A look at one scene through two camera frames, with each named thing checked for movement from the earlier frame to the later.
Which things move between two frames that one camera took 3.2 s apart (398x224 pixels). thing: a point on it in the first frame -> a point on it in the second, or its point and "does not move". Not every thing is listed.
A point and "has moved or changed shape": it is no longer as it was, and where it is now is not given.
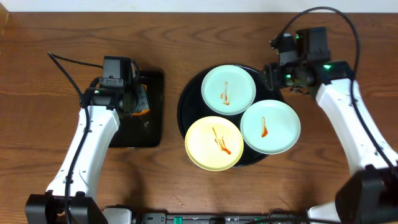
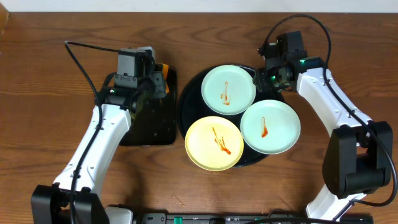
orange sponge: (139, 111) has moved or changed shape
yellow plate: (214, 143) does not move
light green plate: (270, 127) does not move
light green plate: (228, 89) does not move
